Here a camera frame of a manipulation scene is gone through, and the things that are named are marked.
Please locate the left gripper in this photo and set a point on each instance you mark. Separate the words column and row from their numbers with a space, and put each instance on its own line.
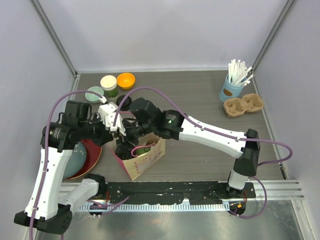
column 105, row 136

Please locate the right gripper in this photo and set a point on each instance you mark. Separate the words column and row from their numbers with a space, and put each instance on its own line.
column 127, row 137

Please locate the kraft pink paper bag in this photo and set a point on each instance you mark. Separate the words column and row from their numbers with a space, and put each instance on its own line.
column 135, row 166

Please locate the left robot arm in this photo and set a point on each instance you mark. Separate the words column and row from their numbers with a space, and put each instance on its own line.
column 46, row 211

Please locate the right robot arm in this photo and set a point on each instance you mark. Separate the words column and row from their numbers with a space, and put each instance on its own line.
column 172, row 124

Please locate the red round tray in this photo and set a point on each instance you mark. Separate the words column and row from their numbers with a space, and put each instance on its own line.
column 93, row 153

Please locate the pale green bowl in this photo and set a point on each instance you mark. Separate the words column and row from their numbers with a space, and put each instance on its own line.
column 93, row 98

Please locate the blue-grey ceramic plate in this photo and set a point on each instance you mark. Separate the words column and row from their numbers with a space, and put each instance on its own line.
column 76, row 161

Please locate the orange bowl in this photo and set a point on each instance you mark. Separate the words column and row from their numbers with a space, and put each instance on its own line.
column 126, row 81

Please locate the blue straw holder can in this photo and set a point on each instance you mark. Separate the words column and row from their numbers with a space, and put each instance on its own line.
column 229, row 91

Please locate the brown cardboard cup carrier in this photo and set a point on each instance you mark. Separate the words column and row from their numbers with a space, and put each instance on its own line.
column 249, row 103

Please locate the bundle of white straws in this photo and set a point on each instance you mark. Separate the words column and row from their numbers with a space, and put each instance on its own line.
column 239, row 75

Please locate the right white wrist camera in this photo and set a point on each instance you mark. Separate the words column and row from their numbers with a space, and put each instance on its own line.
column 114, row 124

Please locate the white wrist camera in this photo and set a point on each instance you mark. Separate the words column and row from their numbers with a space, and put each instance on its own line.
column 114, row 124
column 105, row 109

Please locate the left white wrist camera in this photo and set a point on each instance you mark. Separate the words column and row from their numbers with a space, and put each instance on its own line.
column 105, row 109

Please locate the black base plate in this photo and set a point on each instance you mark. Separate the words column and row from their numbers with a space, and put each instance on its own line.
column 174, row 192

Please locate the aluminium frame rail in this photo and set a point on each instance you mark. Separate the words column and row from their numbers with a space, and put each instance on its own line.
column 270, row 190

